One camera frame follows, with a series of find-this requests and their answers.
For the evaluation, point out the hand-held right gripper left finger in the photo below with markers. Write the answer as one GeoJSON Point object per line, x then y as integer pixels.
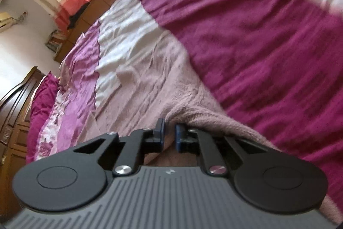
{"type": "Point", "coordinates": [161, 136]}

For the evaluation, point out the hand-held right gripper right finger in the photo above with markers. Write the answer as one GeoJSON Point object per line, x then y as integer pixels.
{"type": "Point", "coordinates": [178, 137]}

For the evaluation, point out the pink knit sweater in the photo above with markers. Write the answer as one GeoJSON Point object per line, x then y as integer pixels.
{"type": "Point", "coordinates": [166, 78]}

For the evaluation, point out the magenta velvet pillow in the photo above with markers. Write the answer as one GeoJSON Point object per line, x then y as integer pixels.
{"type": "Point", "coordinates": [45, 93]}

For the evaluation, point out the pink floral striped bedspread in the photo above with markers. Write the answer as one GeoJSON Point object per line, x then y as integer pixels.
{"type": "Point", "coordinates": [254, 38]}

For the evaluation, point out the stack of books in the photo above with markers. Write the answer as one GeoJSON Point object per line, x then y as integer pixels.
{"type": "Point", "coordinates": [56, 40]}

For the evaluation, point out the carved wooden headboard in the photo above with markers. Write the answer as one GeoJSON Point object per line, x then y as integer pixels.
{"type": "Point", "coordinates": [16, 116]}

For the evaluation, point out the dark cloth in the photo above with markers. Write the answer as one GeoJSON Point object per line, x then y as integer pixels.
{"type": "Point", "coordinates": [76, 15]}

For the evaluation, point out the beige appliance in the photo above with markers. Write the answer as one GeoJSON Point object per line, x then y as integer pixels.
{"type": "Point", "coordinates": [6, 22]}

